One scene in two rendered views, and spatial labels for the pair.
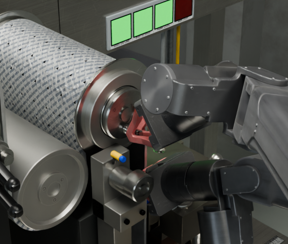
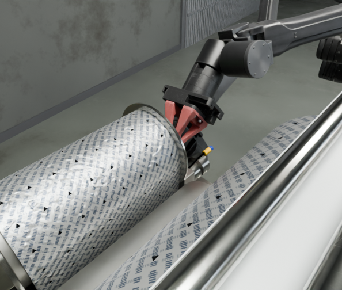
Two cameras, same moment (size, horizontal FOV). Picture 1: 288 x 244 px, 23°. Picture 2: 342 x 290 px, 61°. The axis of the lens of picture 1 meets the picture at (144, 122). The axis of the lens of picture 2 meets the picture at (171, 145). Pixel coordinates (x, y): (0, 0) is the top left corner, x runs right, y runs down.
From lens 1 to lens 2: 96 cm
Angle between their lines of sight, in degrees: 74
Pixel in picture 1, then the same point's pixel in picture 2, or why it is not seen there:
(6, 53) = (59, 216)
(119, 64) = (148, 108)
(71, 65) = (133, 141)
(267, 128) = (312, 23)
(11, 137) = not seen: hidden behind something
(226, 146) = not seen: outside the picture
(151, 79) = (253, 57)
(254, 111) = (281, 31)
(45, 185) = not seen: hidden behind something
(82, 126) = (182, 163)
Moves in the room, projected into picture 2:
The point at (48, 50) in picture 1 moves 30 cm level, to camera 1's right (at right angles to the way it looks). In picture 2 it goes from (95, 160) to (117, 62)
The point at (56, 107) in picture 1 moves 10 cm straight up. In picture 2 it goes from (156, 179) to (154, 118)
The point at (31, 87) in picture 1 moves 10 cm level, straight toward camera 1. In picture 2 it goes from (122, 198) to (199, 185)
